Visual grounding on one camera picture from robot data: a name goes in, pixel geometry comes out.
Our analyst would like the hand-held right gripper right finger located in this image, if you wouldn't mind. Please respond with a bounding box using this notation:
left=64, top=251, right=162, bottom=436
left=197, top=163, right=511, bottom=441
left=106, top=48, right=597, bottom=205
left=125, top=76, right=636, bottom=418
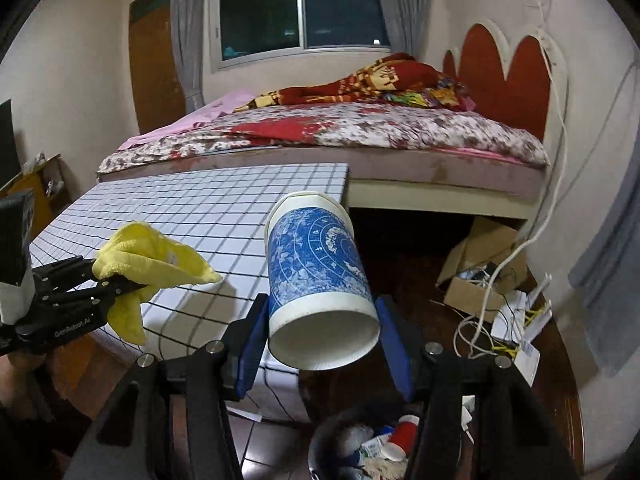
left=375, top=295, right=583, bottom=480

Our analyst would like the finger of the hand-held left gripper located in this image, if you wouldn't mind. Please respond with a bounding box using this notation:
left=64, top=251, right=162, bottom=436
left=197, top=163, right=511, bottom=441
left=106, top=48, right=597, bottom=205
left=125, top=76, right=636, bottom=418
left=37, top=280, right=149, bottom=318
left=31, top=255, right=101, bottom=288

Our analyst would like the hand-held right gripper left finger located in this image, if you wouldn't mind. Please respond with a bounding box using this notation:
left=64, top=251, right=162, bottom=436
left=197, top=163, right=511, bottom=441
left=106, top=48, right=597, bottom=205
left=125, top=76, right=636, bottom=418
left=62, top=294, right=271, bottom=480

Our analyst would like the yellow cloth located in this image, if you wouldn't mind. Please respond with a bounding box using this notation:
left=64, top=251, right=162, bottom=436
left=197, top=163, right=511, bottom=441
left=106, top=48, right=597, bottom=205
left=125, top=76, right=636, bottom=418
left=92, top=221, right=223, bottom=346

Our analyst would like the red paper cup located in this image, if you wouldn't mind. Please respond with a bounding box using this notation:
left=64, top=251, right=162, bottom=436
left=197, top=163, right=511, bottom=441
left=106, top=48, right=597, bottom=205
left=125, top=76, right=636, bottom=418
left=387, top=414, right=421, bottom=461

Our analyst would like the clear plastic bag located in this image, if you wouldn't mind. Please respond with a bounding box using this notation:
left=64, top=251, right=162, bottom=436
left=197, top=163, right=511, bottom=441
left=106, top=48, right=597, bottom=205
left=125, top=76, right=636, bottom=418
left=335, top=422, right=376, bottom=456

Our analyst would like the dark grey trash bin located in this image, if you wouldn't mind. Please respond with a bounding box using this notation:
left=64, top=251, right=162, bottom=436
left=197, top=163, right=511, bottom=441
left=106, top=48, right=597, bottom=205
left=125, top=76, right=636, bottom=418
left=307, top=402, right=463, bottom=480

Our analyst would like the blue patterned paper cup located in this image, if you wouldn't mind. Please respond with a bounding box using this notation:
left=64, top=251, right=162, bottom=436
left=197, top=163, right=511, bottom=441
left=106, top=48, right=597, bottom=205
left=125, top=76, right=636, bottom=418
left=264, top=190, right=381, bottom=372

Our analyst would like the white paper scrap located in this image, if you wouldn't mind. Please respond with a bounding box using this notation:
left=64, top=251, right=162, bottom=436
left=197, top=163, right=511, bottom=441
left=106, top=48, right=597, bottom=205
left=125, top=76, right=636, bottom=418
left=227, top=407, right=266, bottom=423

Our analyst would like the wooden side shelf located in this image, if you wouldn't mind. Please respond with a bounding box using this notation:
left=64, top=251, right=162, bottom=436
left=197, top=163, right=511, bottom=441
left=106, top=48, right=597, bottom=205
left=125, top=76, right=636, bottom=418
left=0, top=152, right=63, bottom=218

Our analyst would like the dark wooden table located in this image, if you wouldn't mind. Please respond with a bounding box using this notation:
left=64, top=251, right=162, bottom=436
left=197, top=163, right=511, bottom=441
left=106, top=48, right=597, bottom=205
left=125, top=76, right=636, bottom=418
left=300, top=207, right=586, bottom=476

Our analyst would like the white router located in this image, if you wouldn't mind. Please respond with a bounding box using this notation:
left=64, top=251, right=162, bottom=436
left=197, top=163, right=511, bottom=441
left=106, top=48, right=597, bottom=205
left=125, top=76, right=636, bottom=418
left=490, top=275, right=553, bottom=391

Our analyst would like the cardboard box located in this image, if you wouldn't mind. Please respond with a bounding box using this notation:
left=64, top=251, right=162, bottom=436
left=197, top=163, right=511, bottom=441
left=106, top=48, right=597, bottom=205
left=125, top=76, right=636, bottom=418
left=437, top=217, right=528, bottom=323

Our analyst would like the black monitor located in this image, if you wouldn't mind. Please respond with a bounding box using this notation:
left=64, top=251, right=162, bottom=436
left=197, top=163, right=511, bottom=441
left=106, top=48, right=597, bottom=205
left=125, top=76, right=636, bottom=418
left=0, top=100, right=21, bottom=186

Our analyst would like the white checked tablecloth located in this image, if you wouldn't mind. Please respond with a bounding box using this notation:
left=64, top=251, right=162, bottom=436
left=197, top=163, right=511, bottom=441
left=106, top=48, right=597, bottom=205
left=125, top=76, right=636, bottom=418
left=27, top=162, right=351, bottom=423

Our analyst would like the bed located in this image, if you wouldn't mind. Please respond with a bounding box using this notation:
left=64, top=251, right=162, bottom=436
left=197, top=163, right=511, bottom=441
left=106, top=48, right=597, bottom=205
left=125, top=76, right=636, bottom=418
left=97, top=100, right=551, bottom=221

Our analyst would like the pink sheet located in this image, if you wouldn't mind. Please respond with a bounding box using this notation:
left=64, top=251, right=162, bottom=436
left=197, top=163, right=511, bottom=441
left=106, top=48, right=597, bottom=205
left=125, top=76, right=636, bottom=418
left=117, top=89, right=256, bottom=151

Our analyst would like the floral quilt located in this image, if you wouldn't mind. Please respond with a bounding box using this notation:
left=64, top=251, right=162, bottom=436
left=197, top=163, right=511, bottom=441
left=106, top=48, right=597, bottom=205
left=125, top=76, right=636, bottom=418
left=97, top=100, right=551, bottom=186

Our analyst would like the wooden door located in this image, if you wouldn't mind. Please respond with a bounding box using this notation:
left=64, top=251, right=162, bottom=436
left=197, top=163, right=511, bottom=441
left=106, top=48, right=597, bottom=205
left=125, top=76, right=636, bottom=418
left=129, top=0, right=187, bottom=136

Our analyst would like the grey curtain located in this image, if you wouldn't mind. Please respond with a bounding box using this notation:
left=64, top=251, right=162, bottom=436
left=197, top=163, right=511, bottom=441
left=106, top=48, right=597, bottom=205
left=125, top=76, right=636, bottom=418
left=567, top=65, right=640, bottom=376
left=170, top=0, right=216, bottom=113
left=372, top=0, right=433, bottom=61

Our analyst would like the red patterned blanket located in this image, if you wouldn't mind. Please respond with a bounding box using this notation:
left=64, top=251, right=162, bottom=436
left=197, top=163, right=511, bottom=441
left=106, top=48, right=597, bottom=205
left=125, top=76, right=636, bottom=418
left=235, top=52, right=476, bottom=111

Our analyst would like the red and white headboard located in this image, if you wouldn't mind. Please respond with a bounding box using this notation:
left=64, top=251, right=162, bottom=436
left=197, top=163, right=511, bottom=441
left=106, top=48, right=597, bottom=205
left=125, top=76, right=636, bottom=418
left=442, top=17, right=568, bottom=146

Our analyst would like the window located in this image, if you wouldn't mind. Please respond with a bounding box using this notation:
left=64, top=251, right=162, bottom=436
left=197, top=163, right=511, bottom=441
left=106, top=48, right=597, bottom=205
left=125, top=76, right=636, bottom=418
left=210, top=0, right=393, bottom=73

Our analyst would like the white cable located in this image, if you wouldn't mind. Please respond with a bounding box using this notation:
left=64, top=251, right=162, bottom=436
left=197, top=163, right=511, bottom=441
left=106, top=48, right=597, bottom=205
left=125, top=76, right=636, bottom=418
left=452, top=0, right=568, bottom=361

